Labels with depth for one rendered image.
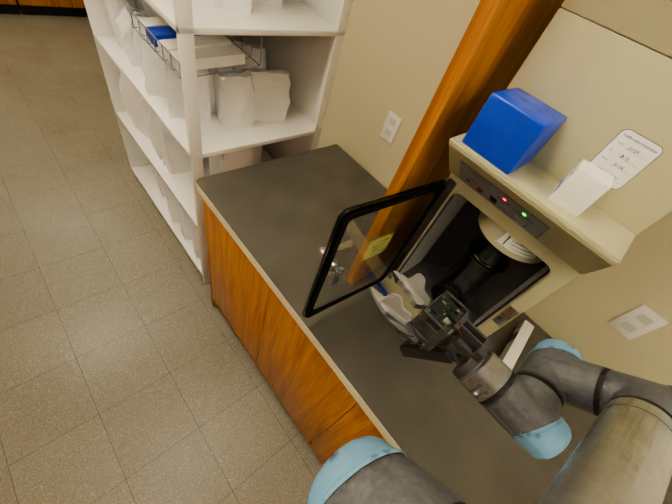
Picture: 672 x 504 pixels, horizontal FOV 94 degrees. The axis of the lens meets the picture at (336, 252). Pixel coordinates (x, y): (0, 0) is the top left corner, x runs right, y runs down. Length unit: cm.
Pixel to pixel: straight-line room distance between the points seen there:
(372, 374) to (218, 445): 103
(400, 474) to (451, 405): 63
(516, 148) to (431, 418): 67
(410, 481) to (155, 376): 162
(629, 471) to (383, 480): 25
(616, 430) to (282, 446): 146
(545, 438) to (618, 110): 50
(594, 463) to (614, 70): 52
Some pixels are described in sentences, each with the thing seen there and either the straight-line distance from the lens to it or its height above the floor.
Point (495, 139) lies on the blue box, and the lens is 61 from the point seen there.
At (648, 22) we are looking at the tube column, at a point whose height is 173.
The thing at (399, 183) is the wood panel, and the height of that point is 135.
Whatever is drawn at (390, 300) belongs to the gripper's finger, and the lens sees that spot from 57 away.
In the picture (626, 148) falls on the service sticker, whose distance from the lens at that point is 68.
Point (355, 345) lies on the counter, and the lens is 93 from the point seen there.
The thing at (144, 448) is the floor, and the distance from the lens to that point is 181.
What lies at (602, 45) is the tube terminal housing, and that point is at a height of 169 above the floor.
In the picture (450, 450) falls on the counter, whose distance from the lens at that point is 96.
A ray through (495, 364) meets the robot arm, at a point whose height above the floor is 133.
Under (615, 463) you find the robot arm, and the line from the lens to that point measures 48.
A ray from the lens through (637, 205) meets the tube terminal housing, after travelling 69.
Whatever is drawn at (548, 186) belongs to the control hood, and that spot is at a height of 151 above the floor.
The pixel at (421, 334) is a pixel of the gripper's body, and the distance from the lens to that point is 59.
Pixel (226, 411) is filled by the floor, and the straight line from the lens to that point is 179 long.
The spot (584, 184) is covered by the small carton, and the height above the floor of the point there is 156.
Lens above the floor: 175
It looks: 48 degrees down
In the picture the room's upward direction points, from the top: 22 degrees clockwise
